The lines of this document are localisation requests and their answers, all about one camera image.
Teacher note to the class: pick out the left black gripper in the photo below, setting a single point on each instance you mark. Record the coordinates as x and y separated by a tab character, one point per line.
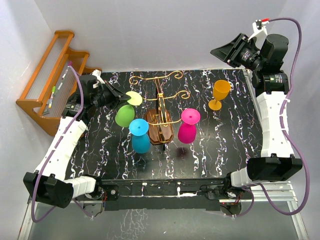
116	101

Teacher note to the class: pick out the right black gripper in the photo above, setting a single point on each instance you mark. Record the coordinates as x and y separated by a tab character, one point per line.
230	52

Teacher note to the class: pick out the green wine glass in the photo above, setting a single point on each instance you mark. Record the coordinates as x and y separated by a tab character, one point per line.
126	114

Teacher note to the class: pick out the orange wine glass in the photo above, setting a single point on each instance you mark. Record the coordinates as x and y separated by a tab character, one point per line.
221	90

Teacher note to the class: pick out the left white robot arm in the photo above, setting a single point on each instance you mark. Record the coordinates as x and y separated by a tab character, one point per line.
48	183

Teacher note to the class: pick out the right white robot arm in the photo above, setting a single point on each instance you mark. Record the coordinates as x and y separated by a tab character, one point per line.
277	161

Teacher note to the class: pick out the blue wine glass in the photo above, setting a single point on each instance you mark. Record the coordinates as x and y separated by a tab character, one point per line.
140	139

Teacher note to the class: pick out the orange wooden rack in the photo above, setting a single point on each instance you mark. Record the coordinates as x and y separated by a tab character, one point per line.
48	73

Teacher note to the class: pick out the pink wine glass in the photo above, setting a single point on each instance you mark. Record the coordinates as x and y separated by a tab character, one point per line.
188	130

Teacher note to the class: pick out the pink capped marker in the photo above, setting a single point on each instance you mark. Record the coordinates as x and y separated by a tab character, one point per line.
66	70

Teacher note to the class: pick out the green capped marker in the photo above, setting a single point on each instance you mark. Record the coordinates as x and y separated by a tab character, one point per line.
56	89

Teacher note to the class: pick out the orange tipped marker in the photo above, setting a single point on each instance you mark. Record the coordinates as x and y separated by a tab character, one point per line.
51	100

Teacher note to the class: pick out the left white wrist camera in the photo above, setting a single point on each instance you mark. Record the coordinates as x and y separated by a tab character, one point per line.
97	73

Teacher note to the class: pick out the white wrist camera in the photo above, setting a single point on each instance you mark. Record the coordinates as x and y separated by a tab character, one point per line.
259	29
97	73

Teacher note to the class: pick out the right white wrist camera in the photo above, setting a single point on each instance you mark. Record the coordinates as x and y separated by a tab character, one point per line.
259	29

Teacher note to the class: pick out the gold wire wine glass rack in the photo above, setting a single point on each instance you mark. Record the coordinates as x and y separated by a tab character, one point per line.
159	119

